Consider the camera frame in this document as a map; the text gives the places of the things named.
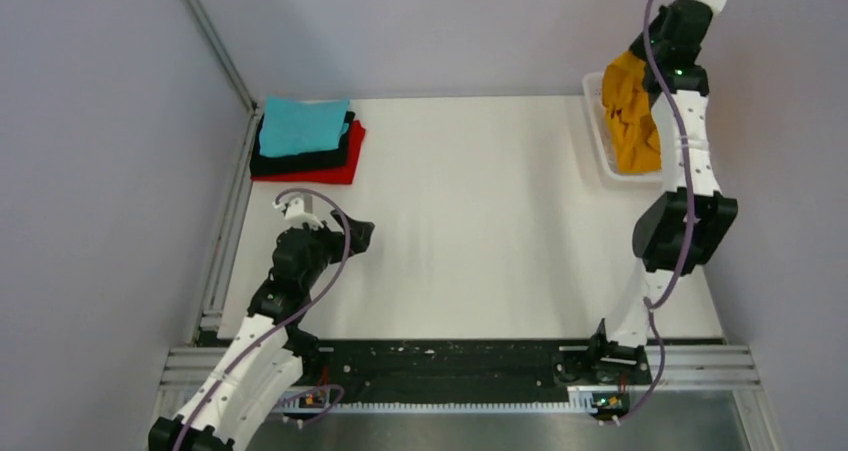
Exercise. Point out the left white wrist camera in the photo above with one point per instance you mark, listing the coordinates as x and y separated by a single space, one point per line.
297 211

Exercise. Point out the folded teal t shirt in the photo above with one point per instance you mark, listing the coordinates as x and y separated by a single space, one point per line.
294 127

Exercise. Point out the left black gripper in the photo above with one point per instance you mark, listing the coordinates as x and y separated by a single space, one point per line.
360 232

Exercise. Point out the folded black t shirt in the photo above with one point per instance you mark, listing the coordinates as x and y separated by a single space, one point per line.
262 166

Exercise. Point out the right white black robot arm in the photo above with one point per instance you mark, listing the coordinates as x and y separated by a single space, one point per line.
655 97

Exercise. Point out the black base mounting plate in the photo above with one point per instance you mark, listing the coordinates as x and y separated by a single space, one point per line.
469 372

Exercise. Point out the folded red t shirt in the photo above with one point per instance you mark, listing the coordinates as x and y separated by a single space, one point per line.
343 175

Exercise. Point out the white slotted cable duct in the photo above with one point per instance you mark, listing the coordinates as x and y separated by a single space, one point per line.
582 402

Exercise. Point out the white plastic basket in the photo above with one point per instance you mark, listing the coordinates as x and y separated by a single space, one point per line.
592 92

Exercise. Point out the left aluminium frame post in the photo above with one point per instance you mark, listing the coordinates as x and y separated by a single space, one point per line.
214 42

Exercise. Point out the left side aluminium rail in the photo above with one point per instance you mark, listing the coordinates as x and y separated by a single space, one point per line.
216 280

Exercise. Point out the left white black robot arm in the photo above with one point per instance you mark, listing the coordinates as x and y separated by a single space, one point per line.
267 355

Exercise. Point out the orange t shirt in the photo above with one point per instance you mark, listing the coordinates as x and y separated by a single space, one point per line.
634 136

